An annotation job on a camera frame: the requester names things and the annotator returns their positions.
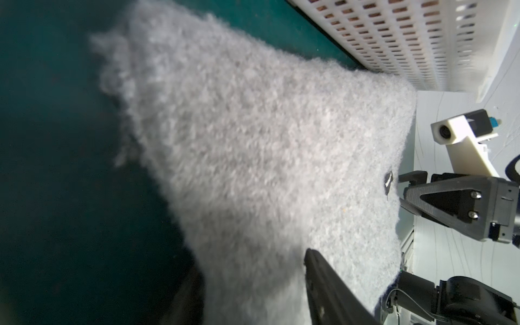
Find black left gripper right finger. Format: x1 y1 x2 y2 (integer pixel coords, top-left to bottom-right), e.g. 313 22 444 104
304 249 378 325

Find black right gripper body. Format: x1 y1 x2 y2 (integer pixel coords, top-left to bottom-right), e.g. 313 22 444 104
485 177 519 249

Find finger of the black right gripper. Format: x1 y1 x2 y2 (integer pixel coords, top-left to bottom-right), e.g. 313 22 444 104
398 171 498 241

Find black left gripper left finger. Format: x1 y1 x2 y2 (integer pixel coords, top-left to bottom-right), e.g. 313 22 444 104
160 265 204 325

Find grey fuzzy scarf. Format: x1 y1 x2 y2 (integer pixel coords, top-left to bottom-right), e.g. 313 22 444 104
91 1 417 324

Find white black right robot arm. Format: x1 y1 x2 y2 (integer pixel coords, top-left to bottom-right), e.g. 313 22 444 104
376 162 519 324

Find white plastic perforated basket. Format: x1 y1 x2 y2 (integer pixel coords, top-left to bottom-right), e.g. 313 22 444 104
294 0 519 101

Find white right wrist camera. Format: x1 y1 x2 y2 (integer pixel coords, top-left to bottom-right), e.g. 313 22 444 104
431 109 499 177

